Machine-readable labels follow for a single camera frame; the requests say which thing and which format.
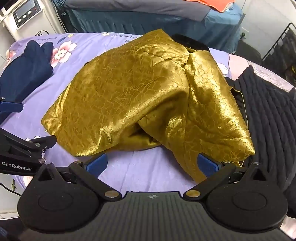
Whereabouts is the golden jacket with black lining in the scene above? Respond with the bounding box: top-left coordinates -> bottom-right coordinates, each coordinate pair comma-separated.
40,28 -> 256,183

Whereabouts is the grey blanket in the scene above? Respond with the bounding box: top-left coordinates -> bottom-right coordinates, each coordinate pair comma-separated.
63,0 -> 216,22

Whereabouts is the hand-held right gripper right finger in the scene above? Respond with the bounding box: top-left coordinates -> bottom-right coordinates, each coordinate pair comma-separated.
183,153 -> 272,202

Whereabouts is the orange cloth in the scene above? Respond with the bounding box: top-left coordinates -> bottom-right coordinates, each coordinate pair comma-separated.
199,0 -> 232,13

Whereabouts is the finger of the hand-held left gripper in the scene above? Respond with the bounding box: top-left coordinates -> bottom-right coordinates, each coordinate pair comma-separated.
0,133 -> 57,164
0,97 -> 24,113

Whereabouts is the white machine with control panel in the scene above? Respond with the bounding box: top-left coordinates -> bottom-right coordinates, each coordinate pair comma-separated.
0,0 -> 68,50

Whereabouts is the purple floral bed sheet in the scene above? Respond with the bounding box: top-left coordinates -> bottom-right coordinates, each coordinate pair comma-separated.
0,32 -> 296,239

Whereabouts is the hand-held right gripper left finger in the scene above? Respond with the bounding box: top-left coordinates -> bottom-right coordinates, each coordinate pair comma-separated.
35,153 -> 123,202

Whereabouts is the black cable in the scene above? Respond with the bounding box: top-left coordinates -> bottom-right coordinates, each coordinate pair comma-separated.
0,182 -> 22,197

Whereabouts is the bed with teal skirt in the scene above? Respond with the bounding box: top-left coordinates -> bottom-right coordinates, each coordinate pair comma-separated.
52,0 -> 245,55

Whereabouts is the black quilted garment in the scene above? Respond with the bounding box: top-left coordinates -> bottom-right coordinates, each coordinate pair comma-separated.
228,65 -> 296,194

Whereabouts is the black wire rack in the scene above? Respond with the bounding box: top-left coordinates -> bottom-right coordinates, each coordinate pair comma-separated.
262,23 -> 296,81

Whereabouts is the navy blue garment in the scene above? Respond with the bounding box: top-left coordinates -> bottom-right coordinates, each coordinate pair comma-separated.
0,40 -> 54,103

